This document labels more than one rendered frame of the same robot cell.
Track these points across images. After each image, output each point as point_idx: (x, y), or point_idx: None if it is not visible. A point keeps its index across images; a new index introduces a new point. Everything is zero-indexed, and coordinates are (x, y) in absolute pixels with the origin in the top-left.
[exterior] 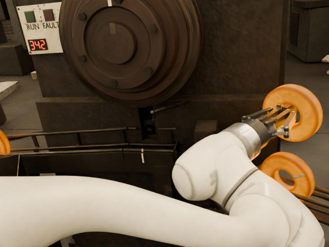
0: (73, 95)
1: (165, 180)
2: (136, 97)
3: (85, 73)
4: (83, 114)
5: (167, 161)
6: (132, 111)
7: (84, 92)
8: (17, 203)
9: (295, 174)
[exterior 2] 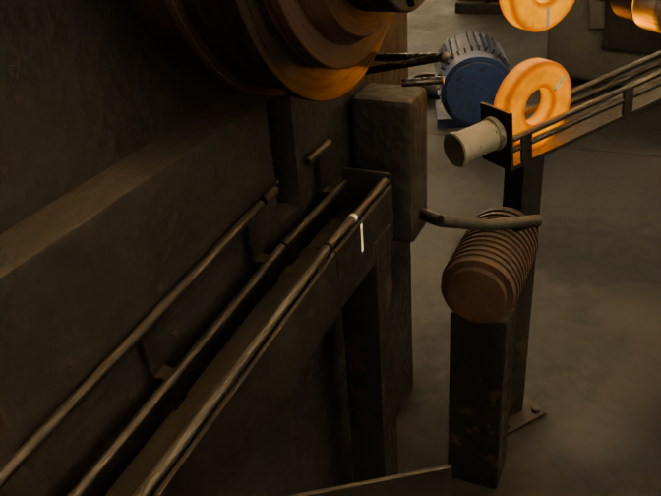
0: (52, 196)
1: (387, 268)
2: (366, 50)
3: (290, 2)
4: (155, 232)
5: (388, 213)
6: (260, 141)
7: (90, 160)
8: None
9: (556, 83)
